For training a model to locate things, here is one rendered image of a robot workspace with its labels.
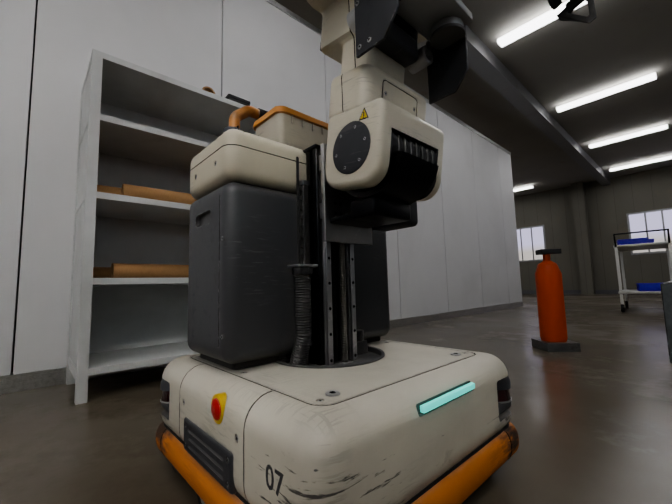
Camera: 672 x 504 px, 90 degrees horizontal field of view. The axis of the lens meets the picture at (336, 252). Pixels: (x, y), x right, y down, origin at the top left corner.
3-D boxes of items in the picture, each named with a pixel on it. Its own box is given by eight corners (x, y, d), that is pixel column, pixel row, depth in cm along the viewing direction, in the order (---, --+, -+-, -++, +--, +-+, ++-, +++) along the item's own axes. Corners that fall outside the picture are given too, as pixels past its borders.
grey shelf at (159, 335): (65, 383, 168) (80, 91, 184) (234, 354, 229) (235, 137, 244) (75, 405, 136) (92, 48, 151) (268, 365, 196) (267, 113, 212)
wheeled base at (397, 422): (150, 455, 86) (153, 355, 88) (334, 395, 128) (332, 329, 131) (318, 674, 36) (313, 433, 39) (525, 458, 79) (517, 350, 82)
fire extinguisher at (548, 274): (587, 348, 218) (577, 248, 225) (574, 355, 200) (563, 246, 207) (539, 343, 240) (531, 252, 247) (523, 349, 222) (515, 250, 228)
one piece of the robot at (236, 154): (180, 402, 84) (186, 90, 93) (338, 364, 121) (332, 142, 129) (243, 447, 60) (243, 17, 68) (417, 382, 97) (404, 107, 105)
